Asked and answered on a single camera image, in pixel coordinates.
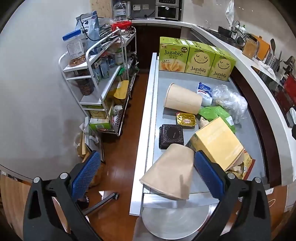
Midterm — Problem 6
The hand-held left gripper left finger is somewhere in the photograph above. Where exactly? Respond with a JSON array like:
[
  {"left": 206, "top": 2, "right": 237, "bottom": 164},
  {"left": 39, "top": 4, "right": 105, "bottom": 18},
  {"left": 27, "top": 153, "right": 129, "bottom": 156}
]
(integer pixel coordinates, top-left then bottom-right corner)
[{"left": 23, "top": 150, "right": 102, "bottom": 241}]

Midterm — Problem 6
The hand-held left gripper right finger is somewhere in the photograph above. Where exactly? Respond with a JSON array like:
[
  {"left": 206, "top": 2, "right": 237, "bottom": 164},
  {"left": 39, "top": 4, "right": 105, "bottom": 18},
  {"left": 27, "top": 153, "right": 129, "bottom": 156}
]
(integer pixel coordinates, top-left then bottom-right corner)
[{"left": 194, "top": 150, "right": 271, "bottom": 241}]

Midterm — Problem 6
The squashed brown paper cup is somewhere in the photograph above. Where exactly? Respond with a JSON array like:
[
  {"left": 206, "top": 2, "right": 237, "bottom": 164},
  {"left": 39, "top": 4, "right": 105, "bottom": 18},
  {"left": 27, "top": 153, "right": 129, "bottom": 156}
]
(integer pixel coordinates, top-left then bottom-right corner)
[{"left": 139, "top": 144, "right": 195, "bottom": 201}]

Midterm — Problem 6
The clear plastic bag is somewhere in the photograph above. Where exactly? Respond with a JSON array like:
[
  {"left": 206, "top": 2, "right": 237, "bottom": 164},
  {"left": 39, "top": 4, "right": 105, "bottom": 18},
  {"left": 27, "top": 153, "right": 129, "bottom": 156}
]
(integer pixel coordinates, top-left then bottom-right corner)
[{"left": 211, "top": 85, "right": 248, "bottom": 124}]

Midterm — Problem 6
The paper bags bundle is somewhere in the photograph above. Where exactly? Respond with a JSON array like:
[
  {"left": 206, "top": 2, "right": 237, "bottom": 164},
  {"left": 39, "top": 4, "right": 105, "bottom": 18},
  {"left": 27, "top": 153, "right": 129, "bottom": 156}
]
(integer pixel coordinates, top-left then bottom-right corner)
[{"left": 74, "top": 117, "right": 102, "bottom": 158}]

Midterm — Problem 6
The yellow cardboard box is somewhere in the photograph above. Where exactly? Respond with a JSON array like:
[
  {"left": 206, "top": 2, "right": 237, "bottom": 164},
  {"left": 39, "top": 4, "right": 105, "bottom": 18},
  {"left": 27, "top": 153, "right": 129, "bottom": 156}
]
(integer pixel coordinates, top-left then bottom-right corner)
[{"left": 186, "top": 116, "right": 245, "bottom": 172}]

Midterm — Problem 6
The chair leg with caster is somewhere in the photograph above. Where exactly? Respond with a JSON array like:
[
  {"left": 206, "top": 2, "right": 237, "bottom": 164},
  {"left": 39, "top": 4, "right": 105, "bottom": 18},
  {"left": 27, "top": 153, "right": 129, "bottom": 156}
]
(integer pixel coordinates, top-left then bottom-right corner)
[{"left": 81, "top": 192, "right": 120, "bottom": 216}]

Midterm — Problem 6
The yellow snack bag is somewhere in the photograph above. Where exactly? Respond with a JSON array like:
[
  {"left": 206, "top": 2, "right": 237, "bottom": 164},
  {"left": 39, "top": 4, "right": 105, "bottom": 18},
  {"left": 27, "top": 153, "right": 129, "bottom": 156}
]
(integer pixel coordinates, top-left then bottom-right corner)
[{"left": 225, "top": 149, "right": 256, "bottom": 180}]

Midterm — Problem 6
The small green carton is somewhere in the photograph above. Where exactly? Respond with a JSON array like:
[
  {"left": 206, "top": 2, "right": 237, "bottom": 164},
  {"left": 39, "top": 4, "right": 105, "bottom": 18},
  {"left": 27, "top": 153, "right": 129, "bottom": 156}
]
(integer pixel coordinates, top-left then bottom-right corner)
[{"left": 89, "top": 118, "right": 111, "bottom": 131}]

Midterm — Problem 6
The black plastic tray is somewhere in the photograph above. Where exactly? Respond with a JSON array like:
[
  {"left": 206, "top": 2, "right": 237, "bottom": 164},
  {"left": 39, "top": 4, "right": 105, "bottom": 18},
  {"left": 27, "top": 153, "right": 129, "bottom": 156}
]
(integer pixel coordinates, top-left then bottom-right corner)
[{"left": 159, "top": 124, "right": 185, "bottom": 150}]

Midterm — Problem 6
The round metal plate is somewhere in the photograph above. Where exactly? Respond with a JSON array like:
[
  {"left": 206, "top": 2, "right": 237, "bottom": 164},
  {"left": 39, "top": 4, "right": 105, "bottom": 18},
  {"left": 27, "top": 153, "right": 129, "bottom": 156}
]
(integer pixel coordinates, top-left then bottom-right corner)
[{"left": 141, "top": 204, "right": 216, "bottom": 240}]

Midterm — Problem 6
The gold foil butter packet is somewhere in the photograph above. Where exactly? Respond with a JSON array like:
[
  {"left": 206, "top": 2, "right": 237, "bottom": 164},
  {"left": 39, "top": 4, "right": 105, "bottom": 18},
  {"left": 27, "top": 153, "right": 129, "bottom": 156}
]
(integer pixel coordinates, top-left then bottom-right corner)
[{"left": 176, "top": 112, "right": 197, "bottom": 127}]

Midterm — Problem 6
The green plastic packet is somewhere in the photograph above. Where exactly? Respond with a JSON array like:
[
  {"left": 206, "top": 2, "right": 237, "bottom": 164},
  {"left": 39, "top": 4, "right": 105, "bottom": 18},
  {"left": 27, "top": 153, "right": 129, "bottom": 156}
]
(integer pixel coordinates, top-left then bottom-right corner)
[{"left": 198, "top": 105, "right": 236, "bottom": 133}]

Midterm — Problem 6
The white metal storage rack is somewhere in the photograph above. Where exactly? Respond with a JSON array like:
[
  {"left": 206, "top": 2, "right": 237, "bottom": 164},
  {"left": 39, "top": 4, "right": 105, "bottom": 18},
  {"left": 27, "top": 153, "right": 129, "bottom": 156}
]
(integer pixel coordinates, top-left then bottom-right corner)
[{"left": 58, "top": 29, "right": 137, "bottom": 137}]

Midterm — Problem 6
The blue white tissue packet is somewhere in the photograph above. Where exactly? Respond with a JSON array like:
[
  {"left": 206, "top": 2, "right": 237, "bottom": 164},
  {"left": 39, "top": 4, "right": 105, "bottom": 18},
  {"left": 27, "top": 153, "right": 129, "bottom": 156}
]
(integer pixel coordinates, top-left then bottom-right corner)
[{"left": 196, "top": 82, "right": 213, "bottom": 106}]

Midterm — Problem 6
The yellow envelope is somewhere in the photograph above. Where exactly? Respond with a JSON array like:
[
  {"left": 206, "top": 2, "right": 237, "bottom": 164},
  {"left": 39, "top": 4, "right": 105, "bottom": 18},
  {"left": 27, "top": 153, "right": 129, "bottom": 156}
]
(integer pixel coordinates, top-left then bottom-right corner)
[{"left": 113, "top": 80, "right": 129, "bottom": 100}]

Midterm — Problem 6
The green snack box smiling face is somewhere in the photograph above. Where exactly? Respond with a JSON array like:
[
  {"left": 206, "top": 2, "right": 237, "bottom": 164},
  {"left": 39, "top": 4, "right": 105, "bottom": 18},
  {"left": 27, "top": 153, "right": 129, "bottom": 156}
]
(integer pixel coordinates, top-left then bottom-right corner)
[
  {"left": 184, "top": 40, "right": 216, "bottom": 76},
  {"left": 207, "top": 45, "right": 237, "bottom": 81}
]

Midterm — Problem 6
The red pot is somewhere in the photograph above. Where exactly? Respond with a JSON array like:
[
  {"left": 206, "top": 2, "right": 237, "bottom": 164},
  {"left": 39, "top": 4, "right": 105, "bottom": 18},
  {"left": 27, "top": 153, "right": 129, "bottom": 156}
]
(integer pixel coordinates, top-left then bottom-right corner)
[{"left": 283, "top": 74, "right": 296, "bottom": 98}]

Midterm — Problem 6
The clear jar with blue lid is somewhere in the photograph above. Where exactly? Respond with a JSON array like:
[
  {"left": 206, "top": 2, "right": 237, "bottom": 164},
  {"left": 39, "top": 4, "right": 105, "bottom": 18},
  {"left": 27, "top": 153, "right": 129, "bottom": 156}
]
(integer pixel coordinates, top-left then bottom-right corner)
[{"left": 62, "top": 30, "right": 86, "bottom": 67}]

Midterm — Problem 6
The green snack box with fries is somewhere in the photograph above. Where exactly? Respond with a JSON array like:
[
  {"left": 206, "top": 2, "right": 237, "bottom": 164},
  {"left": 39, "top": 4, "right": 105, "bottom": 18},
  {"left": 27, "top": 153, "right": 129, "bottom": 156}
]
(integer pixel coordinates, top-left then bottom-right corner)
[{"left": 159, "top": 37, "right": 190, "bottom": 73}]

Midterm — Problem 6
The perforated metal utensil holder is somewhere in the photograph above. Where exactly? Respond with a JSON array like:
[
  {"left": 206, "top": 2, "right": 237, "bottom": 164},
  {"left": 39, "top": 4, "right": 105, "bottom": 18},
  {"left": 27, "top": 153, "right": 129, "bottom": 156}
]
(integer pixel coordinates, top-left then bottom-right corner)
[{"left": 264, "top": 52, "right": 281, "bottom": 72}]

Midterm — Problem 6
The orange cutting board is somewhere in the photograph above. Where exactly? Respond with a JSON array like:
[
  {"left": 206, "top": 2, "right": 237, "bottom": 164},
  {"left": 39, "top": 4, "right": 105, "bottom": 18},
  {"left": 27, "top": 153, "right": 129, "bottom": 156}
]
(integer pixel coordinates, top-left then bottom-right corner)
[{"left": 251, "top": 34, "right": 270, "bottom": 61}]

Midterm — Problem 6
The black pan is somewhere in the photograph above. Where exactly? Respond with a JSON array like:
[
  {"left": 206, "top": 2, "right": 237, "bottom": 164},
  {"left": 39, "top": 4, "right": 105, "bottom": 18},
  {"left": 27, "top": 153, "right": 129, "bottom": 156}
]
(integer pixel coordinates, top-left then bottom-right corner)
[{"left": 217, "top": 26, "right": 234, "bottom": 37}]

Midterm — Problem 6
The blue coffee bag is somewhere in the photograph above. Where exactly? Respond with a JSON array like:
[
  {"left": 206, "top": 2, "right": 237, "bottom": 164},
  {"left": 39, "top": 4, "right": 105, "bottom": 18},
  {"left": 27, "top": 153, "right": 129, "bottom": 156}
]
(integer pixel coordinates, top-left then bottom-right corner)
[{"left": 76, "top": 11, "right": 102, "bottom": 54}]

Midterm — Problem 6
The chrome kitchen faucet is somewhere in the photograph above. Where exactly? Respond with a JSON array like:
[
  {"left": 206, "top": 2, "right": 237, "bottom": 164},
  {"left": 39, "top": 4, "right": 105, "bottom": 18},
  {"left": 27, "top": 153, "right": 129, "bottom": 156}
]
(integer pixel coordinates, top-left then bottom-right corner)
[{"left": 231, "top": 20, "right": 245, "bottom": 40}]

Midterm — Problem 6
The container with red lid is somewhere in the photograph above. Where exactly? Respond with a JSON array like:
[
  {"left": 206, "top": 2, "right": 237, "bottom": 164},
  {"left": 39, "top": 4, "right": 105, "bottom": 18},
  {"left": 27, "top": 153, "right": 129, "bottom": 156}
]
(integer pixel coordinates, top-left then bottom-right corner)
[{"left": 111, "top": 20, "right": 132, "bottom": 30}]

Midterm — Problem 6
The large clear water bottle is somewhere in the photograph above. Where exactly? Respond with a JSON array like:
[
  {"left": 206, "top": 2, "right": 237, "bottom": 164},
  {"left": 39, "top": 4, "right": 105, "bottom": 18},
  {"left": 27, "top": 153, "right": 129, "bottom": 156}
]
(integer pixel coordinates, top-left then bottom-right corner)
[{"left": 113, "top": 2, "right": 128, "bottom": 22}]

